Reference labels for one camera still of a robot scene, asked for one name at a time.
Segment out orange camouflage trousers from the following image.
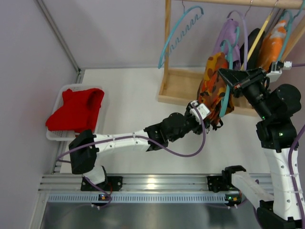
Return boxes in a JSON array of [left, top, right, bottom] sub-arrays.
[[197, 52, 228, 131]]

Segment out teal hanger with trousers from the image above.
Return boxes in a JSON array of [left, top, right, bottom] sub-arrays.
[[219, 26, 240, 117]]

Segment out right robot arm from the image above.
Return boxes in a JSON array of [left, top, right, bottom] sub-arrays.
[[217, 68, 305, 229]]

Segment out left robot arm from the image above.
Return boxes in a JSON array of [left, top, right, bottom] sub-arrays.
[[69, 104, 210, 185]]

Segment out purple hanger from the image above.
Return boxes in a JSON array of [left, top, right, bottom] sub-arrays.
[[227, 0, 253, 70]]

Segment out wooden hanger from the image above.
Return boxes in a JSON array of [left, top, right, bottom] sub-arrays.
[[241, 0, 278, 70]]

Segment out far right teal hanger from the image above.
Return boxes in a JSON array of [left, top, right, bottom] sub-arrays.
[[276, 8, 305, 62]]

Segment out empty teal hanger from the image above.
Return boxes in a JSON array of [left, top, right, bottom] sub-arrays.
[[157, 0, 204, 69]]

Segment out black garment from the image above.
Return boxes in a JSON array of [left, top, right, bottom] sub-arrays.
[[239, 28, 266, 70]]

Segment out wooden clothes rack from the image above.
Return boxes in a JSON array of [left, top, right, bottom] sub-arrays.
[[158, 0, 305, 117]]

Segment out purple garment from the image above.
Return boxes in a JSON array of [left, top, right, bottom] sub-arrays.
[[212, 19, 241, 70]]

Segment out orange white garment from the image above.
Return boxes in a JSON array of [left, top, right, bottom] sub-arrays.
[[256, 20, 287, 72]]

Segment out red garment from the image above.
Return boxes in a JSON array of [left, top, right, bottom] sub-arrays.
[[46, 88, 104, 133]]

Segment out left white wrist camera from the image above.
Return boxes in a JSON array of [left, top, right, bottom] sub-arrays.
[[189, 100, 210, 124]]

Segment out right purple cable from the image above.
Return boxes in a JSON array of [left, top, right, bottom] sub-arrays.
[[252, 62, 305, 222]]

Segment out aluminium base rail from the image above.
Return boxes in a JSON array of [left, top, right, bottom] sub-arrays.
[[38, 173, 274, 209]]

